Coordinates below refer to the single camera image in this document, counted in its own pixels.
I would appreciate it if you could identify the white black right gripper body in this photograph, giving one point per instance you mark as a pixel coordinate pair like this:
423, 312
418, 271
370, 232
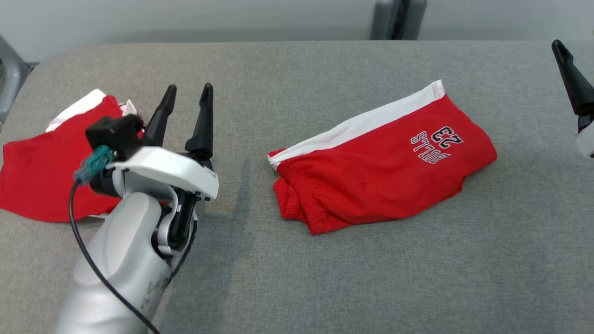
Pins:
587, 139

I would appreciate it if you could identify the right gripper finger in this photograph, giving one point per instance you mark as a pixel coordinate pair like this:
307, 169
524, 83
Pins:
577, 88

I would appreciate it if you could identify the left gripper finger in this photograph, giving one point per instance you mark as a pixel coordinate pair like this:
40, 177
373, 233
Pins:
160, 118
204, 125

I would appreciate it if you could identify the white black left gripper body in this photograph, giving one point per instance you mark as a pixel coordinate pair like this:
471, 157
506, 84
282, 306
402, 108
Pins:
176, 171

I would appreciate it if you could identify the red white Bulls jersey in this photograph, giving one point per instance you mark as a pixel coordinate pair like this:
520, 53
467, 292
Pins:
41, 176

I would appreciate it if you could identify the red white Bulls shorts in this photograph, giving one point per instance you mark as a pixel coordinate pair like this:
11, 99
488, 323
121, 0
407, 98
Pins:
371, 181

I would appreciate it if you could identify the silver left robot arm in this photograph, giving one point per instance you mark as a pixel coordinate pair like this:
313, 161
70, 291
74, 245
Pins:
120, 250

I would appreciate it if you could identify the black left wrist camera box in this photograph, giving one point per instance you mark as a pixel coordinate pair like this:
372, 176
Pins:
116, 134

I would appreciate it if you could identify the grey metal frame leg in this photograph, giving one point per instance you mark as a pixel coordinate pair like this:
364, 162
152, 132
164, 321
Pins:
11, 79

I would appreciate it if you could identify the grey double post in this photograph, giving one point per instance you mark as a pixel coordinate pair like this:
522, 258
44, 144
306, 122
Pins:
383, 18

